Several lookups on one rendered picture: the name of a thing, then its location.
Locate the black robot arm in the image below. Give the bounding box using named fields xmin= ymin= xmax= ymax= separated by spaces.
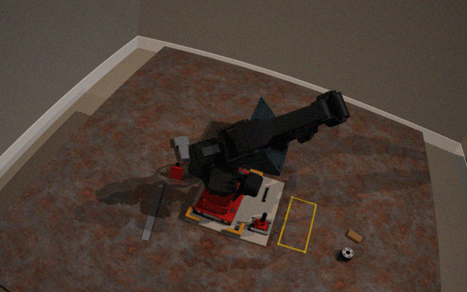
xmin=189 ymin=90 xmax=350 ymax=197

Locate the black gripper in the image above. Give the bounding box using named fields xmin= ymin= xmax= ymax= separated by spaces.
xmin=188 ymin=160 xmax=264 ymax=202

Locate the black toy car tyre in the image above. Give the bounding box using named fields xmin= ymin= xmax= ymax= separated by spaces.
xmin=339 ymin=247 xmax=354 ymax=262

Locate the wooden rectangular block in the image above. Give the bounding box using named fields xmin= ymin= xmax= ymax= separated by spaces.
xmin=347 ymin=230 xmax=362 ymax=243

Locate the grey flat bar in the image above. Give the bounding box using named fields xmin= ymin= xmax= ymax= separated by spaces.
xmin=141 ymin=182 xmax=165 ymax=241

